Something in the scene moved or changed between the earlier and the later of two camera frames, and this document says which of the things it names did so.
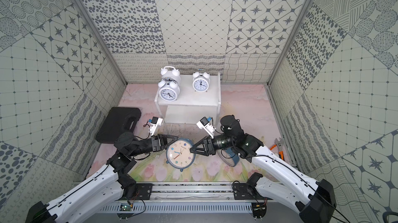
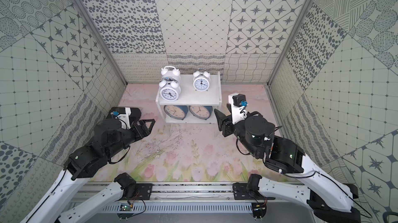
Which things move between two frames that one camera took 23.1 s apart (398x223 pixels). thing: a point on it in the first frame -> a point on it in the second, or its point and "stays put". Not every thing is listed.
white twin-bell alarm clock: (168, 91) stays put
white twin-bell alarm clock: (170, 71) stays put
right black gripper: (208, 146) -> (227, 123)
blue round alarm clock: (229, 156) -> (201, 111)
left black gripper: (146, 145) -> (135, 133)
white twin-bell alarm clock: (201, 79) stays put
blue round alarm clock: (179, 154) -> (176, 111)
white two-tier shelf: (192, 106) stays put
